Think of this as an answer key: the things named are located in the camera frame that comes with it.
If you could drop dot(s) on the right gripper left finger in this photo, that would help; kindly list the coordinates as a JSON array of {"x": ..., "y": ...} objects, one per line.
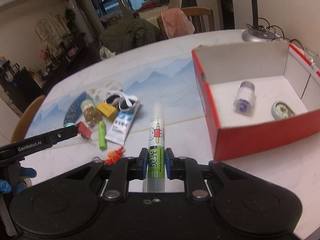
[{"x": 124, "y": 171}]

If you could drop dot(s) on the yellow small box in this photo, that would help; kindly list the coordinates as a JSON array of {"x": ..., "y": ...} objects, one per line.
[{"x": 108, "y": 111}]

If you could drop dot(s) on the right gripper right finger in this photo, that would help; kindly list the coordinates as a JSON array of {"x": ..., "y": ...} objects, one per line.
[{"x": 190, "y": 172}]

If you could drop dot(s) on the red binder clip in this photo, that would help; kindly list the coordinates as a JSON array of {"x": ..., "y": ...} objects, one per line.
[{"x": 84, "y": 131}]

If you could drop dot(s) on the white sunglasses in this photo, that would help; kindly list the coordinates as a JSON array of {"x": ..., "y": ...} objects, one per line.
[{"x": 120, "y": 100}]

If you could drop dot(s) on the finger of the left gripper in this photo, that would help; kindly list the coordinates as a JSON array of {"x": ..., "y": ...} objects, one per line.
[{"x": 63, "y": 134}]

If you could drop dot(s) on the clear glass cup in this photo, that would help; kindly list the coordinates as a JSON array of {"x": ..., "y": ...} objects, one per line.
[{"x": 311, "y": 55}]

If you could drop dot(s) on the olive green jacket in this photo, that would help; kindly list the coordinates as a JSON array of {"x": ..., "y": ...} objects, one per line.
[{"x": 129, "y": 34}]

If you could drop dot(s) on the red white cardboard box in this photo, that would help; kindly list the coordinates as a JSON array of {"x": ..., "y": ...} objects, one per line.
[{"x": 279, "y": 72}]

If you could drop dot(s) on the dark sideboard cabinet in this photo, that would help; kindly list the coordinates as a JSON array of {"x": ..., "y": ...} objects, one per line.
[{"x": 20, "y": 86}]

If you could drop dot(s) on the red lobster keychain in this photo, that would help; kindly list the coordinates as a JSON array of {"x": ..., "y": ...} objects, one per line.
[{"x": 112, "y": 156}]

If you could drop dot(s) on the silver desk lamp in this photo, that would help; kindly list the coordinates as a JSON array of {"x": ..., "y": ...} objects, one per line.
[{"x": 256, "y": 32}]

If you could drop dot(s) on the green white glue stick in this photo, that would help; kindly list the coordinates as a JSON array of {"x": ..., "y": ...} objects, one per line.
[{"x": 155, "y": 177}]

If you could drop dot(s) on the wooden chair left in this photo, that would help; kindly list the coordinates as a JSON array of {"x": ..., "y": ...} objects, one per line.
[{"x": 26, "y": 119}]

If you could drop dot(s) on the sofa with blanket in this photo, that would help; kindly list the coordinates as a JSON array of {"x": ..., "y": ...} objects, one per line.
[{"x": 152, "y": 9}]

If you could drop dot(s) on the blue gloved left hand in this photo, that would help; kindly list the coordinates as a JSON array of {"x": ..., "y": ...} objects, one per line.
[{"x": 18, "y": 181}]

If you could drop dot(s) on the round green tin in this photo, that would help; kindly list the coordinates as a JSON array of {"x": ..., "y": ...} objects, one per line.
[{"x": 281, "y": 110}]

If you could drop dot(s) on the white blue cream tube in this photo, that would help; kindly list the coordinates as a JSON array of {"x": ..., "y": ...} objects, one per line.
[{"x": 120, "y": 128}]

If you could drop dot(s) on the brown jar green lid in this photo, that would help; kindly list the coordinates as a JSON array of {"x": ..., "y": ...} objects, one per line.
[{"x": 90, "y": 112}]

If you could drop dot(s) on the wooden chair pink cloth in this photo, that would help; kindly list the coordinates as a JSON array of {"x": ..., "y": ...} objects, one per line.
[{"x": 202, "y": 19}]

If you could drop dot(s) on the white purple pill bottle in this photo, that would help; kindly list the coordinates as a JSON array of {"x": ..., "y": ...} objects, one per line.
[{"x": 245, "y": 98}]

